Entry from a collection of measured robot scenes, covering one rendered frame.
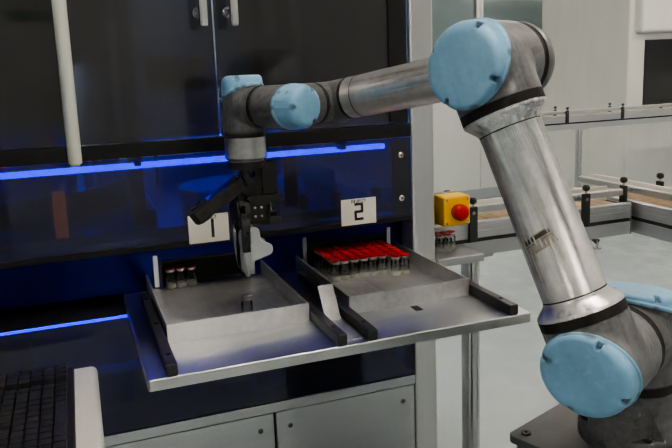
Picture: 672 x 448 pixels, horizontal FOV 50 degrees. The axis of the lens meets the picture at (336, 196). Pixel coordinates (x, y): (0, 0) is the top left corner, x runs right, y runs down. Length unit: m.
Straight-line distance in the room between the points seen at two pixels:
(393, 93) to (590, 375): 0.55
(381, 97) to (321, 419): 0.84
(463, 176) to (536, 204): 6.19
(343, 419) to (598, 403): 0.91
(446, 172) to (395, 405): 5.34
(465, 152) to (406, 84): 5.93
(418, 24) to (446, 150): 5.38
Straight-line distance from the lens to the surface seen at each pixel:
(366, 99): 1.25
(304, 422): 1.75
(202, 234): 1.54
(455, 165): 7.08
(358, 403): 1.78
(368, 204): 1.64
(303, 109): 1.21
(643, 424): 1.14
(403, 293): 1.43
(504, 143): 0.96
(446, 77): 0.97
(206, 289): 1.59
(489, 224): 1.93
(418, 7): 1.67
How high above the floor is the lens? 1.35
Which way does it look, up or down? 10 degrees down
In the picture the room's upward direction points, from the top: 2 degrees counter-clockwise
